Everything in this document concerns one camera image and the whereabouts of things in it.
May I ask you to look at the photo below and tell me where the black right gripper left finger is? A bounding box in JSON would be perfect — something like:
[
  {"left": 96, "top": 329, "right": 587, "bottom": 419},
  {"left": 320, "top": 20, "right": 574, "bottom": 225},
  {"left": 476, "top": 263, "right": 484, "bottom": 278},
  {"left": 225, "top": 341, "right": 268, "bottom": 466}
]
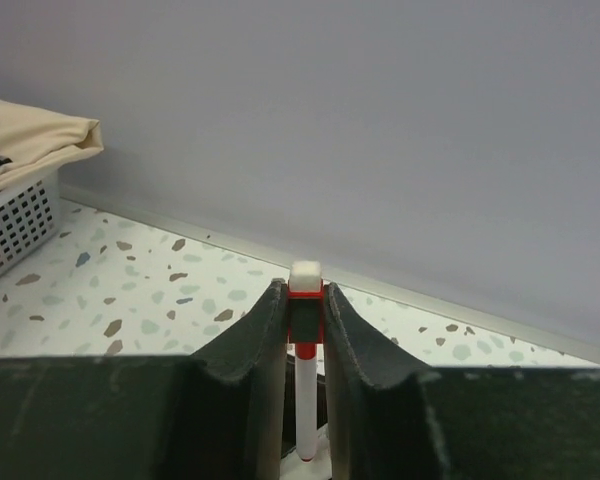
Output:
[{"left": 0, "top": 281, "right": 288, "bottom": 479}]

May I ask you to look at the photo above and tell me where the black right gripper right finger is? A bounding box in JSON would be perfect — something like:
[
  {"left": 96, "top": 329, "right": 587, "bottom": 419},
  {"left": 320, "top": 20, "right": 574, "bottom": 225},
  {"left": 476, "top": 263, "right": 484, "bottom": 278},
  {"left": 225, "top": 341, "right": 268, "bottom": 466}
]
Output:
[{"left": 324, "top": 284, "right": 600, "bottom": 479}]

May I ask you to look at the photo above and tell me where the red white marker pen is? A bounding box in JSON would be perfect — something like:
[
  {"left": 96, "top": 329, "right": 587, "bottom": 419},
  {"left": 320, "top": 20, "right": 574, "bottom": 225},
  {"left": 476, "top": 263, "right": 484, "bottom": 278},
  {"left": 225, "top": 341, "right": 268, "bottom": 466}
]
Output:
[{"left": 287, "top": 260, "right": 324, "bottom": 462}]

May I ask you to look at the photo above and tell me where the brown wooden desk organizer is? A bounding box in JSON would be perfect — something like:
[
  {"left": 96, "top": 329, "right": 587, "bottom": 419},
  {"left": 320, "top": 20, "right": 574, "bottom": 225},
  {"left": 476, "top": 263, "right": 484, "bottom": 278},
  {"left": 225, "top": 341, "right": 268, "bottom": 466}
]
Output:
[{"left": 280, "top": 371, "right": 332, "bottom": 479}]

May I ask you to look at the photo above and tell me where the white perforated basket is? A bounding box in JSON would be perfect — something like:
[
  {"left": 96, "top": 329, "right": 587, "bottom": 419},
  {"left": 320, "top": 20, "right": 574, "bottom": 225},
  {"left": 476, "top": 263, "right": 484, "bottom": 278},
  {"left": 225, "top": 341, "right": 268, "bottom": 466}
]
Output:
[{"left": 0, "top": 171, "right": 61, "bottom": 277}]

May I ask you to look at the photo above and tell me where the beige folded cloth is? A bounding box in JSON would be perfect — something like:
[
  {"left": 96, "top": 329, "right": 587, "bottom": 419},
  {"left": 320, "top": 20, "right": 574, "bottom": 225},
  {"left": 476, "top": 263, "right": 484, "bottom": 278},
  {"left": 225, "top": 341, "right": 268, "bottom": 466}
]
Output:
[{"left": 0, "top": 100, "right": 104, "bottom": 191}]

